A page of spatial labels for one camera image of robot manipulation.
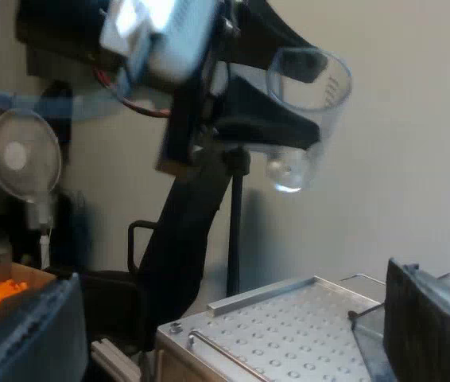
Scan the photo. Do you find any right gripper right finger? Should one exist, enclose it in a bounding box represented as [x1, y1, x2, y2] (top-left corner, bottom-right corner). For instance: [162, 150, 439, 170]
[382, 257, 450, 382]

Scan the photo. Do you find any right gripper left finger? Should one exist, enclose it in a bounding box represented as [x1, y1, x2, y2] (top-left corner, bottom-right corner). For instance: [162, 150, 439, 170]
[0, 272, 90, 382]

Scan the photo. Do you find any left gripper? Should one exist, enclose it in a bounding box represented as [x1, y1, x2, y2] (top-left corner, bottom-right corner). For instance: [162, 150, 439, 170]
[154, 0, 330, 176]

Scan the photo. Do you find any clear measuring glass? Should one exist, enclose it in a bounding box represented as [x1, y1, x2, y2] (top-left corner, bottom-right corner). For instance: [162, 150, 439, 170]
[263, 46, 354, 195]

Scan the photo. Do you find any steel espresso machine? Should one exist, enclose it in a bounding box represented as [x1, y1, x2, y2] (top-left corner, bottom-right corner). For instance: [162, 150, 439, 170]
[154, 273, 390, 382]

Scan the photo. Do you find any clear bean box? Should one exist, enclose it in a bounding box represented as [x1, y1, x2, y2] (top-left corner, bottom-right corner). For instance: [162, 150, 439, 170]
[346, 271, 450, 382]

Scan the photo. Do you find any black chair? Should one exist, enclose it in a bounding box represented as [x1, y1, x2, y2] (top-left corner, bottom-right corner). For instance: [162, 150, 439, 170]
[76, 220, 163, 356]

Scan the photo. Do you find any black tripod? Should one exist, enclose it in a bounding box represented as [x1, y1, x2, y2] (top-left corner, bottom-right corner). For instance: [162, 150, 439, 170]
[224, 146, 252, 298]

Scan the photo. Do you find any white fan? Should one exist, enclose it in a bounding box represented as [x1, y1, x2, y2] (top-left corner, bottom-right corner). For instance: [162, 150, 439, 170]
[0, 107, 64, 276]

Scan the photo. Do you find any aluminium rail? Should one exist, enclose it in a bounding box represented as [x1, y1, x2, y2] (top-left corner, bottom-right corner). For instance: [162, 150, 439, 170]
[88, 337, 143, 382]

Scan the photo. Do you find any red cable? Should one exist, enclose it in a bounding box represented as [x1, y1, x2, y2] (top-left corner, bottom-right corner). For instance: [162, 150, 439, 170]
[91, 64, 172, 119]

